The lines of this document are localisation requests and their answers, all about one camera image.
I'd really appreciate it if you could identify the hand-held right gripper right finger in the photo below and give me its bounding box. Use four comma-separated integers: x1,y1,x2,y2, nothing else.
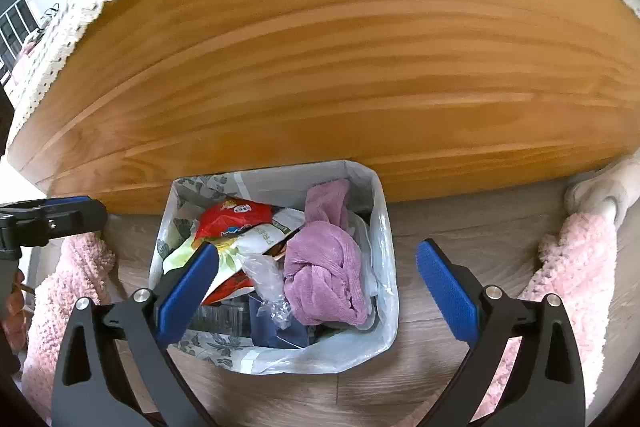
417,239,586,427

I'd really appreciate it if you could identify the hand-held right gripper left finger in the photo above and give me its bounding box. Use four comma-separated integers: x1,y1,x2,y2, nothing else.
50,242,221,427

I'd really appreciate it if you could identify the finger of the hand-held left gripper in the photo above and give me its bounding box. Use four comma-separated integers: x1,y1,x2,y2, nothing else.
0,196,108,247

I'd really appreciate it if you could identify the trash bin with leaf-print liner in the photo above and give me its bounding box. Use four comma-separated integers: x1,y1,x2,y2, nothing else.
149,159,400,375

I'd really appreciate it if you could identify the clear plastic wrap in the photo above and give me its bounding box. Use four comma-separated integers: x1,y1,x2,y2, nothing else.
240,252,293,325

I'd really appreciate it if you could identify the red snack bag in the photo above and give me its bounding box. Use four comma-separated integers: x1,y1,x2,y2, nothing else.
194,199,274,242

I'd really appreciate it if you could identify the dark blue carton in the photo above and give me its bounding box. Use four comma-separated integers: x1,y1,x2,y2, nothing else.
249,297,312,349

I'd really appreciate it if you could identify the green and white printed packet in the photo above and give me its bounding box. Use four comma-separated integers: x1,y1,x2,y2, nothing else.
164,207,307,279

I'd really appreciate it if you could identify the purple towel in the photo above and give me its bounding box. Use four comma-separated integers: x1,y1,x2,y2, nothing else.
284,179,372,327

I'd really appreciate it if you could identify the person's left hand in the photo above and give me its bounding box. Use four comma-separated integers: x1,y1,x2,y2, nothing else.
0,271,27,353

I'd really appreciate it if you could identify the person's left leg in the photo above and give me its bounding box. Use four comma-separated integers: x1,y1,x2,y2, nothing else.
22,232,117,414

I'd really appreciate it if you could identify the person's right slipper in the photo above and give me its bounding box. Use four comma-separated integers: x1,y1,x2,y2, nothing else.
565,157,640,229

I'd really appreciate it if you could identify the white window railing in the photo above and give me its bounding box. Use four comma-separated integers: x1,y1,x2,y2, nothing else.
0,0,39,75

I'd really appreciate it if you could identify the wooden bed frame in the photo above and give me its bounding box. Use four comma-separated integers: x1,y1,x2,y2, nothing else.
5,0,640,215

